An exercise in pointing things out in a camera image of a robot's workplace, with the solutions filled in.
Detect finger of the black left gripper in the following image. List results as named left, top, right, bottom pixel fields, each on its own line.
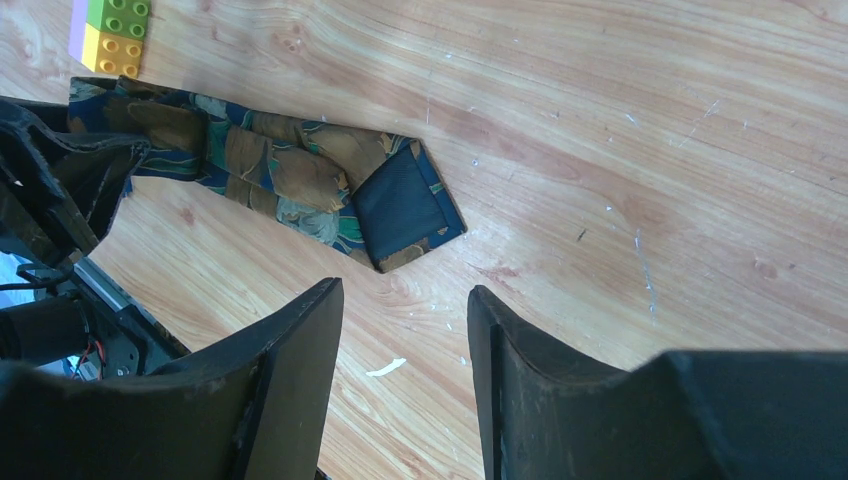
left=1, top=97, right=151, bottom=265

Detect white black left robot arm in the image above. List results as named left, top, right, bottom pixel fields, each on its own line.
left=1, top=97, right=151, bottom=365

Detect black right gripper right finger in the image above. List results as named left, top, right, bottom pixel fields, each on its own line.
left=467, top=286, right=847, bottom=479

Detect dark patterned necktie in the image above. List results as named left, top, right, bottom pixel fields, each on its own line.
left=68, top=77, right=466, bottom=273

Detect colourful toy blocks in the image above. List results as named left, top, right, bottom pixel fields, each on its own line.
left=68, top=0, right=151, bottom=79

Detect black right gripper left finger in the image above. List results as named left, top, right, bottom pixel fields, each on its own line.
left=1, top=278, right=344, bottom=479

